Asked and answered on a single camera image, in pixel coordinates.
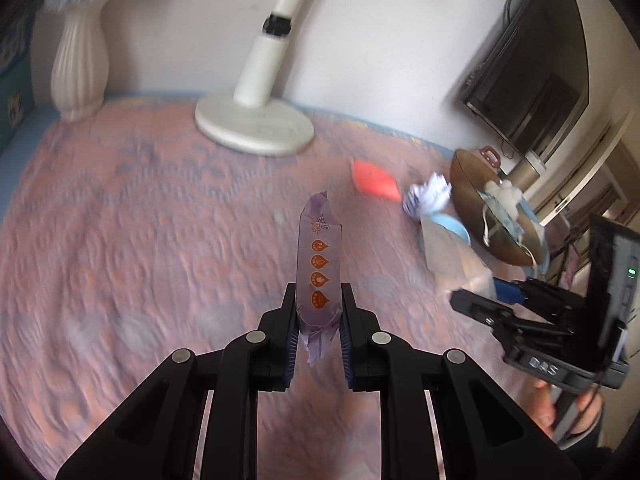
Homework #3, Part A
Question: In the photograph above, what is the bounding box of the person's right hand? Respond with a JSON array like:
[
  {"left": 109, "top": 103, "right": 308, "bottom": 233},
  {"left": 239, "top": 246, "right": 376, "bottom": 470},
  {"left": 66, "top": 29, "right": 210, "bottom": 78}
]
[{"left": 530, "top": 379, "right": 603, "bottom": 442}]

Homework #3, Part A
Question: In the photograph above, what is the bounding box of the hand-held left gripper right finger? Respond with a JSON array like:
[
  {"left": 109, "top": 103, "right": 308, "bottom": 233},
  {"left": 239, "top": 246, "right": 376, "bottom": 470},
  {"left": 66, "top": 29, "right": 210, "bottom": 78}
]
[{"left": 340, "top": 282, "right": 583, "bottom": 480}]

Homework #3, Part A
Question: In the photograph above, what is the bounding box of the black monitor cable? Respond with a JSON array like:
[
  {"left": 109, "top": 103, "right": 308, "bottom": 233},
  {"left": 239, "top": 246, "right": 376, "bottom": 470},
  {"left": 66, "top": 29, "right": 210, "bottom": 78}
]
[{"left": 502, "top": 0, "right": 531, "bottom": 26}]

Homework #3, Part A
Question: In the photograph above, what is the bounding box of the white plush toy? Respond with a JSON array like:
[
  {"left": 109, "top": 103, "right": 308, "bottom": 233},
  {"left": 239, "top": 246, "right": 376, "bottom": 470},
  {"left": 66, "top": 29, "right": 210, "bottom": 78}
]
[{"left": 482, "top": 176, "right": 526, "bottom": 216}]

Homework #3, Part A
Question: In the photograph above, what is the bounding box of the orange packet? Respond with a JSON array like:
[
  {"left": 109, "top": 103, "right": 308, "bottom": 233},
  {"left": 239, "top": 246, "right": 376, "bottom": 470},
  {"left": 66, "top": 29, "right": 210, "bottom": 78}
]
[{"left": 351, "top": 158, "right": 403, "bottom": 202}]

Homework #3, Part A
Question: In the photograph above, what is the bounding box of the blue face mask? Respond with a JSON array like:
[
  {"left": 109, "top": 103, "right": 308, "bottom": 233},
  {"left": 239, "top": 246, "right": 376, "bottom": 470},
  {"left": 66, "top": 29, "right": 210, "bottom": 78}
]
[{"left": 480, "top": 192, "right": 551, "bottom": 281}]

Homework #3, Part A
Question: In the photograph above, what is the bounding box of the white ribbed vase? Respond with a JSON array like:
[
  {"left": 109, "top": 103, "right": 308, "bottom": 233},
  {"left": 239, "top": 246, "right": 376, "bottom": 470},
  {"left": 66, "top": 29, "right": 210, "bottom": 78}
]
[{"left": 50, "top": 0, "right": 111, "bottom": 122}]

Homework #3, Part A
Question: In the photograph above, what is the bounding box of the pink floral tablecloth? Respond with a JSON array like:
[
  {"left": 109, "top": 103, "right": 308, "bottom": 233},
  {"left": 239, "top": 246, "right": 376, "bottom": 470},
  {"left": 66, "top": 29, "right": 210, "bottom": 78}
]
[{"left": 0, "top": 92, "right": 591, "bottom": 480}]

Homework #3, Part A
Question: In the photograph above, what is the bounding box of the black monitor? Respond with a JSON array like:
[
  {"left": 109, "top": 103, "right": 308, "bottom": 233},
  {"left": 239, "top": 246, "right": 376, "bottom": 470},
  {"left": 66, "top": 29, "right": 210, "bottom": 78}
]
[{"left": 460, "top": 0, "right": 591, "bottom": 156}]

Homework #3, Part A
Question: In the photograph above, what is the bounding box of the light blue round container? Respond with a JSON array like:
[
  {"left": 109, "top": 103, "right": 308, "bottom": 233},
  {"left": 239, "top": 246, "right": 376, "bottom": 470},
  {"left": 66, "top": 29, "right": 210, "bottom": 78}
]
[{"left": 422, "top": 211, "right": 472, "bottom": 246}]

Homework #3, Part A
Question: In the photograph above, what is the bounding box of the blue cover book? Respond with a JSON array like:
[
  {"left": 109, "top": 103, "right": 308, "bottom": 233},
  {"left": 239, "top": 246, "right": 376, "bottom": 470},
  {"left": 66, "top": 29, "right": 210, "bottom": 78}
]
[{"left": 0, "top": 10, "right": 36, "bottom": 151}]

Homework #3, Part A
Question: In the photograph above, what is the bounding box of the crumpled white paper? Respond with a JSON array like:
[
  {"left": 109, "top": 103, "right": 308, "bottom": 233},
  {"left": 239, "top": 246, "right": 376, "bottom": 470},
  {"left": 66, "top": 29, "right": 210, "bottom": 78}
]
[{"left": 402, "top": 172, "right": 453, "bottom": 221}]

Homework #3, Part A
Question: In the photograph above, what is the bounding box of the white desk lamp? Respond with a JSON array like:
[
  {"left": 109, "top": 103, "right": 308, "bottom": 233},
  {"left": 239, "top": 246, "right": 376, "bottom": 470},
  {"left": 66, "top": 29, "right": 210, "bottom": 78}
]
[{"left": 195, "top": 0, "right": 316, "bottom": 157}]

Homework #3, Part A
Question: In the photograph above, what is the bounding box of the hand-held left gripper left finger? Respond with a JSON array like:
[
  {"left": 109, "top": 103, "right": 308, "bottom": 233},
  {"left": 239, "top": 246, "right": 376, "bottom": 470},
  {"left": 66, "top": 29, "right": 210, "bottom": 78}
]
[{"left": 55, "top": 282, "right": 301, "bottom": 480}]

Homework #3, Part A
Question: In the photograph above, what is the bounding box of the brown ribbed glass bowl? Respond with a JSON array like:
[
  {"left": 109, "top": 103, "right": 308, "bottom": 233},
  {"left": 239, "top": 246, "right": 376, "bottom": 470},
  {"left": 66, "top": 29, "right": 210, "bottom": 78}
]
[{"left": 449, "top": 149, "right": 551, "bottom": 267}]

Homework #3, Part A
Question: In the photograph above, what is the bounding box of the beige cylinder bottle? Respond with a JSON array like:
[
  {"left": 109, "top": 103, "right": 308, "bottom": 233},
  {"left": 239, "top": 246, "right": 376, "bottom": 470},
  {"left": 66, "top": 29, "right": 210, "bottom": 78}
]
[{"left": 510, "top": 155, "right": 546, "bottom": 192}]

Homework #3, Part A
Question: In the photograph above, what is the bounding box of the purple tissue packet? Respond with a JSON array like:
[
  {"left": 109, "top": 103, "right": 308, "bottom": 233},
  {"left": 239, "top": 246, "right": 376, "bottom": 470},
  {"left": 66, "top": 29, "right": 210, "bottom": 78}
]
[{"left": 295, "top": 191, "right": 343, "bottom": 368}]

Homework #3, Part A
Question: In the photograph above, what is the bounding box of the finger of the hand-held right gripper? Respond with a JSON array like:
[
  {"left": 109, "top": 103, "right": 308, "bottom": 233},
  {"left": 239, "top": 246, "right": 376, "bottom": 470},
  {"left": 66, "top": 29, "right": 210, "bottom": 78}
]
[
  {"left": 449, "top": 288, "right": 522, "bottom": 332},
  {"left": 492, "top": 277, "right": 587, "bottom": 312}
]

